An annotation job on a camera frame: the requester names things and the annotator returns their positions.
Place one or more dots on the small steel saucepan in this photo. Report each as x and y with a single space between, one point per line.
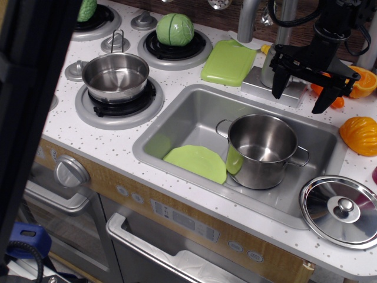
116 77

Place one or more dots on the silver stove knob rear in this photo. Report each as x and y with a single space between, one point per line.
144 22

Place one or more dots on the rear stove burner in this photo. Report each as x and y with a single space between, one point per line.
171 58

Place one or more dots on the green toy cabbage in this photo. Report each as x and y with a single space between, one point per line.
176 30

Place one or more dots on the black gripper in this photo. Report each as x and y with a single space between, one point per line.
306 61

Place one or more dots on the orange toy carrot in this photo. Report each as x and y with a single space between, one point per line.
335 101

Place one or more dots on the silver stove knob middle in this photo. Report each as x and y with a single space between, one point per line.
115 43

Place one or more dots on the grey curved pipe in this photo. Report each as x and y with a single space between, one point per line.
247 17

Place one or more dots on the dishwasher door handle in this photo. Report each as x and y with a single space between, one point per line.
141 261

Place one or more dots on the green plastic plate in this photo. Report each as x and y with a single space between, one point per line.
199 160

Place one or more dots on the blue clamp with cable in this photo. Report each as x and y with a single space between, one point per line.
29 241

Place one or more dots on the orange toy pepper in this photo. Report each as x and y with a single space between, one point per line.
359 134

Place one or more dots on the grey sink basin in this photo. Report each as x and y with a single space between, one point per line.
201 116

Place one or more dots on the black foreground frame post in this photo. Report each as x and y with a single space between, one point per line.
35 36

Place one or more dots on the green cutting board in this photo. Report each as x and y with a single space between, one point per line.
228 64

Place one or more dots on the stove burner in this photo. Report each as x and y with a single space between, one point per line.
120 116
103 22
171 58

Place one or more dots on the silver faucet with base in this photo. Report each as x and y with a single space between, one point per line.
259 81

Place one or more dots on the far left stove burner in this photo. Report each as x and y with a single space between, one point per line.
103 22

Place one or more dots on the orange toy half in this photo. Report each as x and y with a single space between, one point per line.
366 85

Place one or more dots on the yellow toy corn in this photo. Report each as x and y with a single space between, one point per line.
265 49

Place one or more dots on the tall steel pot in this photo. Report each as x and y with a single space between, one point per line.
260 147

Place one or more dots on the silver stove knob left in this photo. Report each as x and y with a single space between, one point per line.
74 71

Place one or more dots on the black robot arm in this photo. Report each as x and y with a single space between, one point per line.
338 17

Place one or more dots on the purple toy at edge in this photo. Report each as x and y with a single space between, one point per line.
374 175

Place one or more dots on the steel pot lid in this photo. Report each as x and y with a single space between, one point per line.
340 210

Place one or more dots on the front stove burner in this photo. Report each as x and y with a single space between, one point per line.
120 116

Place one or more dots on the silver oven knob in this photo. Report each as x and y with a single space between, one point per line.
70 173

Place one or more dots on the green toy vegetable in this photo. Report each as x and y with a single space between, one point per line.
87 10

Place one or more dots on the silver stove knob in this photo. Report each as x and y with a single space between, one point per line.
144 22
74 71
115 43

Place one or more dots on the oven door handle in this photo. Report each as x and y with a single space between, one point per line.
74 206

